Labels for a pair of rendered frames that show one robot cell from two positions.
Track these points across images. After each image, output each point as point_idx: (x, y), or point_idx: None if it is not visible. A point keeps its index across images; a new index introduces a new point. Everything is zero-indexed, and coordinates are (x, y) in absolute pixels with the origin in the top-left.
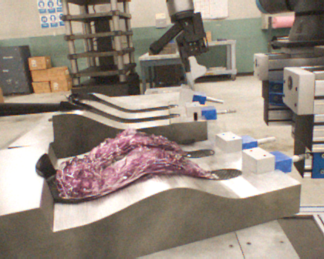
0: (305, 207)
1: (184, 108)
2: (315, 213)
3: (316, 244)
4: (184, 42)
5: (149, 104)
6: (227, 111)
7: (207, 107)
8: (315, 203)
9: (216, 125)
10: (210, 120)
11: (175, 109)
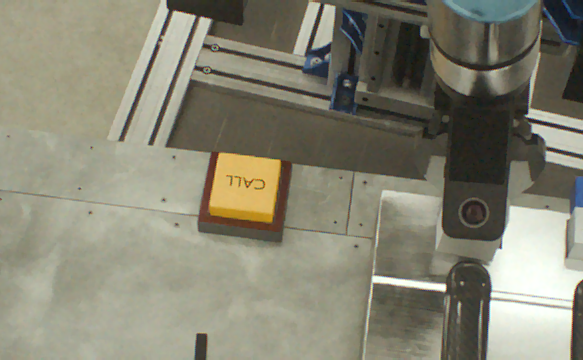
0: (150, 78)
1: (512, 250)
2: (186, 68)
3: (303, 136)
4: (524, 118)
5: (366, 349)
6: None
7: None
8: None
9: (392, 184)
10: (330, 187)
11: (523, 279)
